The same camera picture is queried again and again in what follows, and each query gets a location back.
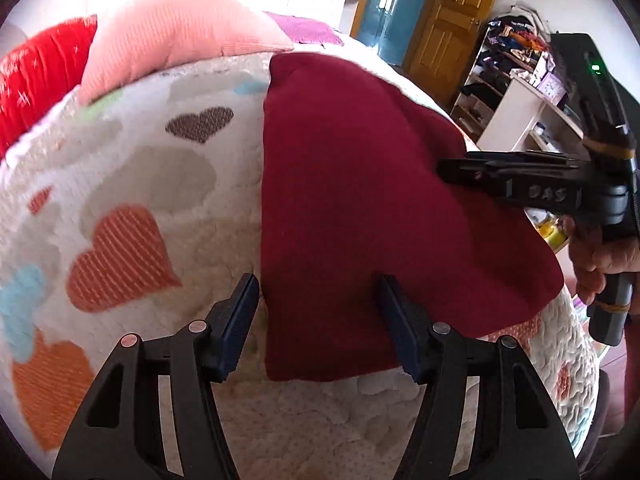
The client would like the teal door curtain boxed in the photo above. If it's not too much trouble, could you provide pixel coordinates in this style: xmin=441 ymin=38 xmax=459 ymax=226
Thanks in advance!
xmin=357 ymin=0 xmax=436 ymax=66

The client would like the white shelf unit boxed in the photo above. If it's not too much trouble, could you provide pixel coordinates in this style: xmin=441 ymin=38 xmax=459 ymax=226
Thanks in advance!
xmin=477 ymin=70 xmax=601 ymax=256

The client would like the purple clock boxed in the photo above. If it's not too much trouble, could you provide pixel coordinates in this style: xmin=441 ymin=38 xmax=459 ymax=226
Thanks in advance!
xmin=540 ymin=71 xmax=568 ymax=106

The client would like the shoe rack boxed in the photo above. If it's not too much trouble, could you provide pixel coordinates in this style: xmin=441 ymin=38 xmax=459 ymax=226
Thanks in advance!
xmin=450 ymin=17 xmax=551 ymax=136

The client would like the person's right hand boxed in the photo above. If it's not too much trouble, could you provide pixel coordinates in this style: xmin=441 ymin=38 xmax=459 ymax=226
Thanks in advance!
xmin=562 ymin=215 xmax=640 ymax=306

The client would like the wooden door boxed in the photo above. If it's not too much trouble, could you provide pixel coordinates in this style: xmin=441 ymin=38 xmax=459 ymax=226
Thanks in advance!
xmin=404 ymin=0 xmax=506 ymax=106

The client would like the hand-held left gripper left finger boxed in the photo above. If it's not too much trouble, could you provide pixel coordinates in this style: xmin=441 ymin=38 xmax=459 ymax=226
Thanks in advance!
xmin=51 ymin=273 xmax=261 ymax=480

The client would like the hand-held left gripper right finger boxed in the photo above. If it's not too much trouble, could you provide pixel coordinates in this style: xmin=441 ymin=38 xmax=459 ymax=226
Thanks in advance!
xmin=376 ymin=275 xmax=581 ymax=480

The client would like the pink pillow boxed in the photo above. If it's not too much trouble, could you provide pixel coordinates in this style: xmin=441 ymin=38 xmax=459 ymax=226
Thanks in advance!
xmin=80 ymin=0 xmax=295 ymax=106

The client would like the yellow container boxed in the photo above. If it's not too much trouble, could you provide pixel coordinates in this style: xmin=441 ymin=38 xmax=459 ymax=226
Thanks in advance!
xmin=537 ymin=212 xmax=571 ymax=253

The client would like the dark red sweater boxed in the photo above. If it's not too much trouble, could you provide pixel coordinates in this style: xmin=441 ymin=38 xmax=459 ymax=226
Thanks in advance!
xmin=260 ymin=52 xmax=566 ymax=383

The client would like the quilted heart-pattern bedspread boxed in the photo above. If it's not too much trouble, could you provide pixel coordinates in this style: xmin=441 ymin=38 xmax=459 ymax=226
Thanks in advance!
xmin=0 ymin=35 xmax=601 ymax=480

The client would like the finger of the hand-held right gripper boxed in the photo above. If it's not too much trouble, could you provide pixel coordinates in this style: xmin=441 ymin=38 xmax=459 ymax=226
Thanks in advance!
xmin=436 ymin=151 xmax=583 ymax=196

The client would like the red pillow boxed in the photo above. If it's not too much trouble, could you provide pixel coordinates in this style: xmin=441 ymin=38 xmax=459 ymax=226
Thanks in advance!
xmin=0 ymin=15 xmax=98 ymax=158

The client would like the pile of clothes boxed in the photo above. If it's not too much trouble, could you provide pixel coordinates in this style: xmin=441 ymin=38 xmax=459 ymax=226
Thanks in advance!
xmin=487 ymin=5 xmax=551 ymax=56

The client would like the magenta fleece cushion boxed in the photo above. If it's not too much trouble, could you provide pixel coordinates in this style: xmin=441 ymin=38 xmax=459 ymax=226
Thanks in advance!
xmin=265 ymin=11 xmax=346 ymax=47

